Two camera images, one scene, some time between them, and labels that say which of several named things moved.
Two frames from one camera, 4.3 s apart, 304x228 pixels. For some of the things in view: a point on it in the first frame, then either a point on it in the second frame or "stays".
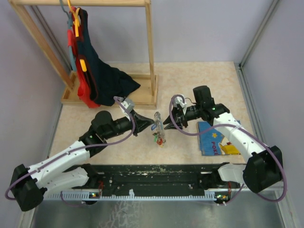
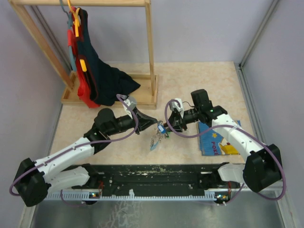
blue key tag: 153,127 → 162,129
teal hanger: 70,27 stays
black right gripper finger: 177,118 stays
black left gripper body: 131,115 stays
